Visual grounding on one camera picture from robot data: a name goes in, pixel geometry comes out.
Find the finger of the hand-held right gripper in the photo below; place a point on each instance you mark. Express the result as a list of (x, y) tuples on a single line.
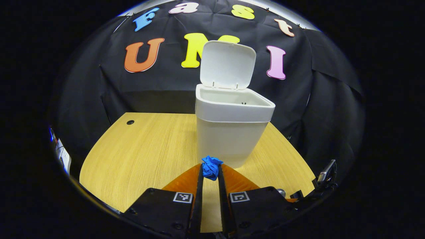
[(297, 196)]

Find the white desktop garbage bin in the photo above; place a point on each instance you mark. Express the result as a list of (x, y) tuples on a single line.
[(229, 139)]

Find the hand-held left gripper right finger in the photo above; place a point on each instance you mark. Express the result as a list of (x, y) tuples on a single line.
[(259, 209)]

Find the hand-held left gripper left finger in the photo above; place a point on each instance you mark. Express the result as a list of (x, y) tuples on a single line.
[(166, 209)]

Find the blue paper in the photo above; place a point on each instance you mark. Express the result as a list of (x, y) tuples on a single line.
[(211, 167)]

